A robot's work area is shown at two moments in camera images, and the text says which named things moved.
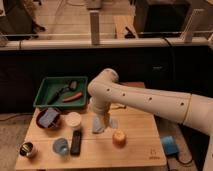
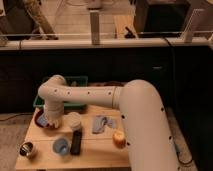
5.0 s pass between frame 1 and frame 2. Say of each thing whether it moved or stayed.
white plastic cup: stayed
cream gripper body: moved
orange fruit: stayed
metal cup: stayed
